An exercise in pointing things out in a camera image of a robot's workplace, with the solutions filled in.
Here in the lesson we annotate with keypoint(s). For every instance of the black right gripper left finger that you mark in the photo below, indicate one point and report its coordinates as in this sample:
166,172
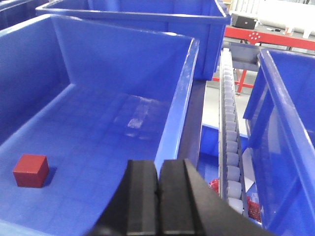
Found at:
133,210

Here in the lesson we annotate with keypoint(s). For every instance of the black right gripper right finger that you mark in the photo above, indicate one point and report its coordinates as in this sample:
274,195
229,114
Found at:
188,207

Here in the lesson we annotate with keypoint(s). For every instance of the red cube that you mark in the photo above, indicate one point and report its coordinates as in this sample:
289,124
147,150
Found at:
31,170

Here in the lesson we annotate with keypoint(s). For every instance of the blue bin holding cube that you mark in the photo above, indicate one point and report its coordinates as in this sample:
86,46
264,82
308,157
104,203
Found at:
89,96

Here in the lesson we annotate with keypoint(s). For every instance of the roller conveyor track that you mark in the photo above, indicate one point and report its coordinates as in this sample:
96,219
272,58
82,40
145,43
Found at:
231,173

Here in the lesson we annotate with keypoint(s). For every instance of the blue bin at right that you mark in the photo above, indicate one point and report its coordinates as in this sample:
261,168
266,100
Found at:
280,120

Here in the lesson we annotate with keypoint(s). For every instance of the blue bin behind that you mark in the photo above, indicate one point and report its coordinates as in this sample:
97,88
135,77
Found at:
205,20

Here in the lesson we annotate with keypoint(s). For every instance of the red metal frame table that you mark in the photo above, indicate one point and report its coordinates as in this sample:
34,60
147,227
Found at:
244,53

